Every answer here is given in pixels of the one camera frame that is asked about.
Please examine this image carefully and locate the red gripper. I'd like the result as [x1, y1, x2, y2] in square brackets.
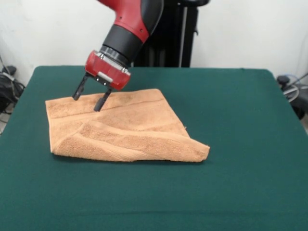
[72, 50, 131, 113]

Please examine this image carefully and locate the tan terry towel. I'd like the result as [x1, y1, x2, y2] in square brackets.
[45, 88, 211, 164]

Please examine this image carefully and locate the black chair base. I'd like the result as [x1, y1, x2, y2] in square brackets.
[0, 64, 26, 115]

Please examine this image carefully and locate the dark green table cloth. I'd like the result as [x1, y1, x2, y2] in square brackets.
[0, 65, 308, 231]

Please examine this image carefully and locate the grey chair base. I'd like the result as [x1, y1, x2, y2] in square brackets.
[276, 73, 308, 120]

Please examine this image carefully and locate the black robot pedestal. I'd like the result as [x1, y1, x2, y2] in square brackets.
[131, 0, 210, 68]

